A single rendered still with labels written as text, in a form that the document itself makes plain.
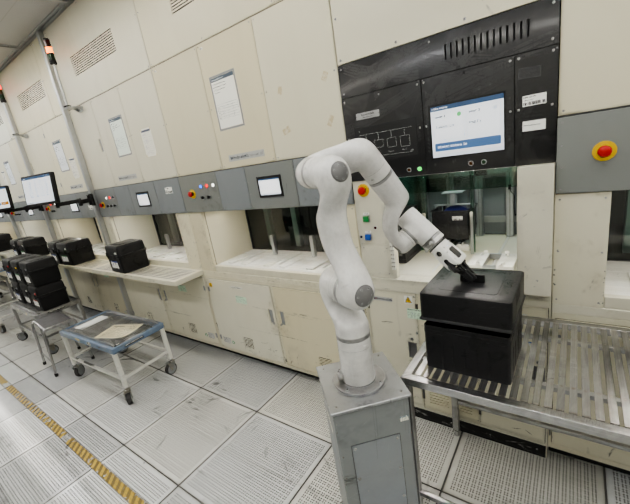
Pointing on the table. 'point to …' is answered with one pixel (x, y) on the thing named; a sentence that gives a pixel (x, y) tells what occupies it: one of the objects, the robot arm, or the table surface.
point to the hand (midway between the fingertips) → (469, 275)
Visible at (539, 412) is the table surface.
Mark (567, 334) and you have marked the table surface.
